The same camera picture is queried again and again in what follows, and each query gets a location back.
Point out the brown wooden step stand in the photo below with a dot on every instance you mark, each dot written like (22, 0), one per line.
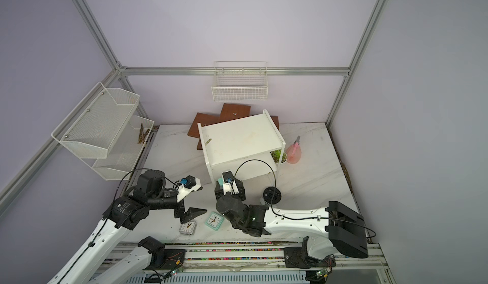
(228, 112)

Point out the black round alarm clock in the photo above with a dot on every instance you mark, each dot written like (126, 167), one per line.
(272, 195)

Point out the green succulent in white pot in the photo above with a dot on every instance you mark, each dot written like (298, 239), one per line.
(279, 157)

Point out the white mesh lower wall bin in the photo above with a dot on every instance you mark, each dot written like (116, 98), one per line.
(125, 153)

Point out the white mesh wall bin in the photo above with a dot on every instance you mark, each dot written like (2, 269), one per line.
(125, 153)
(93, 128)

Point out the pink spray bottle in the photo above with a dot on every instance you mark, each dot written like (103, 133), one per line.
(294, 152)

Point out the white wire wall basket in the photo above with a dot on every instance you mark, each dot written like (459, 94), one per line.
(235, 81)

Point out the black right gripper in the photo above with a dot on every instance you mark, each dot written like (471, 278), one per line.
(243, 191)

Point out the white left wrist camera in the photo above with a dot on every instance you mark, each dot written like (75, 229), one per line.
(186, 186)

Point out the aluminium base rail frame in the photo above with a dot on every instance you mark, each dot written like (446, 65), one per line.
(263, 262)

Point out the white mesh upper wall bin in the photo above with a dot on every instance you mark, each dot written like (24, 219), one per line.
(93, 128)

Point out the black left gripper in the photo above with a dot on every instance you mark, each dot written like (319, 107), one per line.
(189, 215)

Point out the white two-tier shelf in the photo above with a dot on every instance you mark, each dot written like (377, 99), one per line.
(243, 146)

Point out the clear square alarm clock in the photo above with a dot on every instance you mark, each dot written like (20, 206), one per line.
(188, 228)

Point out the mint green alarm clock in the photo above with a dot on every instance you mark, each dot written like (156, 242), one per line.
(214, 221)

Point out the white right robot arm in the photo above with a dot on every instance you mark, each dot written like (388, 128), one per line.
(326, 230)

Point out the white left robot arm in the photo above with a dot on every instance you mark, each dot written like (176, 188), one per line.
(152, 191)

